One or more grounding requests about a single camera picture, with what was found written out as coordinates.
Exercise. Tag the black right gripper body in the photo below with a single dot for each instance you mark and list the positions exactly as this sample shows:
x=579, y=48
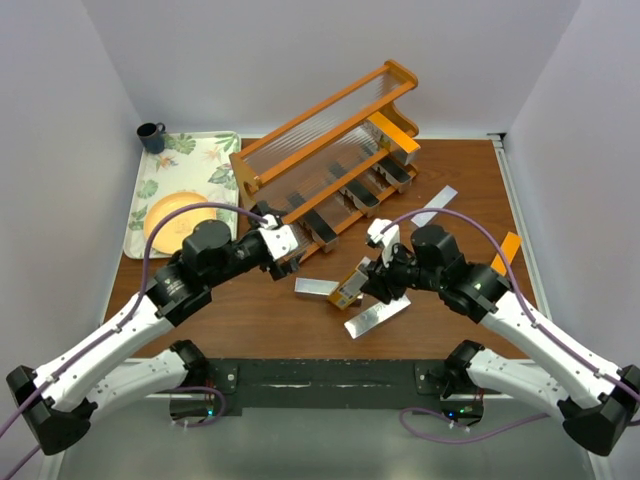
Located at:
x=402, y=272

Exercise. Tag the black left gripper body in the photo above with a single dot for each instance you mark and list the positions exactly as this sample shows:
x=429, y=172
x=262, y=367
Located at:
x=276, y=268

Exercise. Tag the orange toothpaste box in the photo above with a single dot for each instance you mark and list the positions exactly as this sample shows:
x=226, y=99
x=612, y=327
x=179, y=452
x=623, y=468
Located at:
x=390, y=137
x=510, y=246
x=350, y=288

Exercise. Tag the silver R&O charcoal toothpaste box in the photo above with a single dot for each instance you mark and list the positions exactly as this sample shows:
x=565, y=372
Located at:
x=363, y=199

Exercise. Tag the orange toothpaste box front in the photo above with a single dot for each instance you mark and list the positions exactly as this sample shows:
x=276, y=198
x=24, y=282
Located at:
x=390, y=137

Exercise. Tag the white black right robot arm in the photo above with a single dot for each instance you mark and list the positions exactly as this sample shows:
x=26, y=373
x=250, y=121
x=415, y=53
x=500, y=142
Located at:
x=593, y=398

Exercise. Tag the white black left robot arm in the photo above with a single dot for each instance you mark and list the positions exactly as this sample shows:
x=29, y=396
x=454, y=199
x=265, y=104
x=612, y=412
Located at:
x=62, y=399

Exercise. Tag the wooden three-tier shelf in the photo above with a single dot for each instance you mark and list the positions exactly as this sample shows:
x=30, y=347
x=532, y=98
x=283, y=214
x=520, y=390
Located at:
x=303, y=164

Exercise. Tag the floral serving tray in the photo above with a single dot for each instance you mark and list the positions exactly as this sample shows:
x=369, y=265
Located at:
x=196, y=162

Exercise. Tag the orange plate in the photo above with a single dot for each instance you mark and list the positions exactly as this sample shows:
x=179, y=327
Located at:
x=170, y=237

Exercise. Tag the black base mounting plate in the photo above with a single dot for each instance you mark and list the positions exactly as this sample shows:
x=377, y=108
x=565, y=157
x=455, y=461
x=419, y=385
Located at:
x=332, y=384

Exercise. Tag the dark blue mug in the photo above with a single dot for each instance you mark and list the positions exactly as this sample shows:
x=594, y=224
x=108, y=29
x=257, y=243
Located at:
x=151, y=136

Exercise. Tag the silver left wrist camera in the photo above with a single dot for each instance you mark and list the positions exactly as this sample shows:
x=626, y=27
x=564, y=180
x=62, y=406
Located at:
x=279, y=238

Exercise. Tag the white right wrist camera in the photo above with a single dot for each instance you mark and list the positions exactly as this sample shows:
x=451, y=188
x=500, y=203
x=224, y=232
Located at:
x=383, y=234

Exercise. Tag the aluminium table edge rail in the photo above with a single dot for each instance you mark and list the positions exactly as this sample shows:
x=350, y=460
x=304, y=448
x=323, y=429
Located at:
x=521, y=227

